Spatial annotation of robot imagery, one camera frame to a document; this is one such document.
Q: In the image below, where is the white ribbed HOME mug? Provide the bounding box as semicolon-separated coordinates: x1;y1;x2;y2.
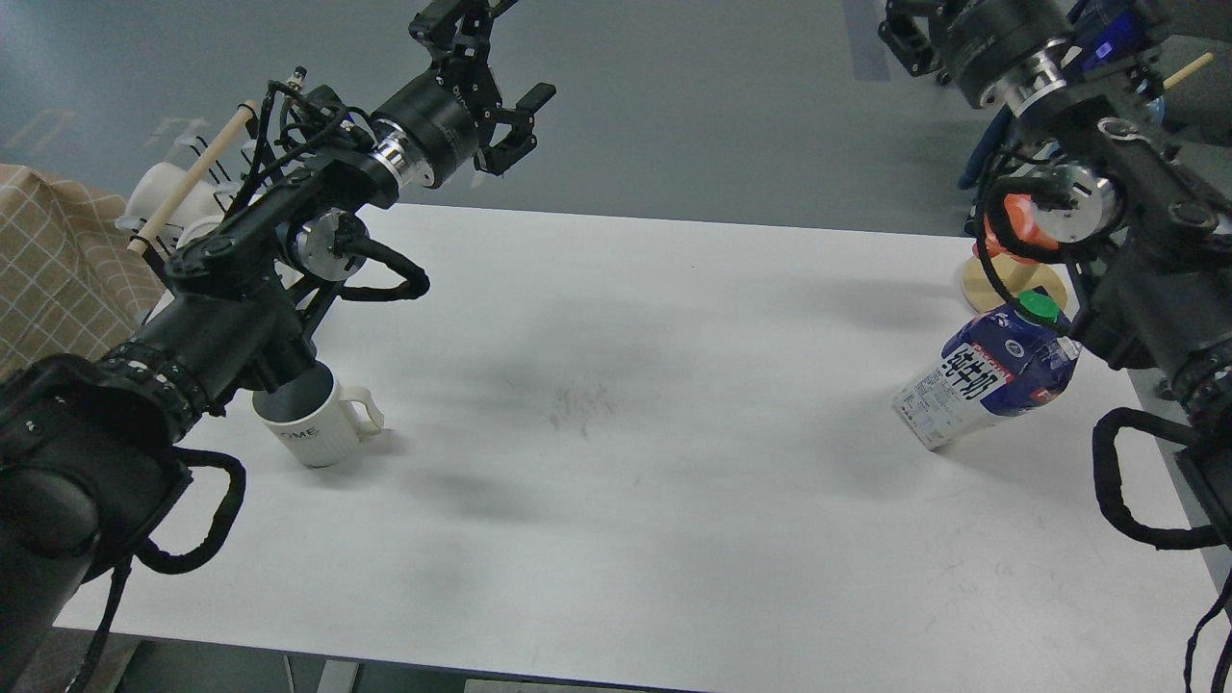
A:
251;361;386;469

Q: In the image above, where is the white mug on rack rear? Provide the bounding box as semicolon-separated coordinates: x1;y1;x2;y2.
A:
115;162;241;242

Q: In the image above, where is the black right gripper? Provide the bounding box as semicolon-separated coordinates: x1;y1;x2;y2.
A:
878;0;1076;109

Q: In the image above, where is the white mug on rack front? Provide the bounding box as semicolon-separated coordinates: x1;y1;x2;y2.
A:
175;215;224;253

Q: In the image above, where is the blue white milk carton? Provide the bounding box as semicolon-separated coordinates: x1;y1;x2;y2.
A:
890;289;1082;450

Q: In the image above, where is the black wire cup rack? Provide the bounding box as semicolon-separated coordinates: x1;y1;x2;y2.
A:
115;101;257;275

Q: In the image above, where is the wooden mug tree stand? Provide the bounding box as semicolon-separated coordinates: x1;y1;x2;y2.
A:
961;52;1215;313

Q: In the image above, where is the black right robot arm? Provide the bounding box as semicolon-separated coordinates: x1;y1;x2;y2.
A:
877;1;1230;550

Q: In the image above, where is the blue plastic cup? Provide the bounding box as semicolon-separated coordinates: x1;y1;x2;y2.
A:
1140;95;1165;129

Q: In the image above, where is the white mug on rack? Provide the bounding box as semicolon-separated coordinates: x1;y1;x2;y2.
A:
115;162;241;242
175;215;224;253

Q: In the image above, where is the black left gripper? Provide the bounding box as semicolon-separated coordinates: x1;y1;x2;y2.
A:
372;1;557;189

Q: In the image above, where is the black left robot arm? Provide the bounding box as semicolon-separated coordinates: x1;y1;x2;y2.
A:
2;1;554;692

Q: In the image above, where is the orange plastic cup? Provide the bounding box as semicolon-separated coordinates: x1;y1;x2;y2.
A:
983;194;1060;265

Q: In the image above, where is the beige checkered cloth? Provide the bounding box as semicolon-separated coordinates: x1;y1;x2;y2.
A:
1;164;164;376

